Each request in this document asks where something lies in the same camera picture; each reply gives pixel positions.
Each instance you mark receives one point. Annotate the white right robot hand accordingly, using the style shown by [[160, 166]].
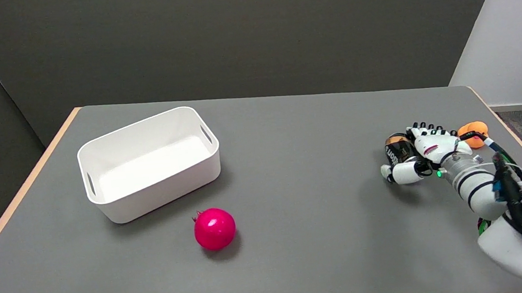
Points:
[[422, 155]]

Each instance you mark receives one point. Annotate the black drink can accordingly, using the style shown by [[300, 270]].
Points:
[[398, 148]]

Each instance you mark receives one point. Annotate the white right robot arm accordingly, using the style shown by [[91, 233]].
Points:
[[512, 218]]

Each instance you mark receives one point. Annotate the orange fruit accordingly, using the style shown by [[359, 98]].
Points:
[[476, 132]]

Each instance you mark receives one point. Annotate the red pomegranate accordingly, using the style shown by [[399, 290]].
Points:
[[215, 228]]

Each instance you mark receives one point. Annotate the white plastic bin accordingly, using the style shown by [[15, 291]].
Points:
[[149, 164]]

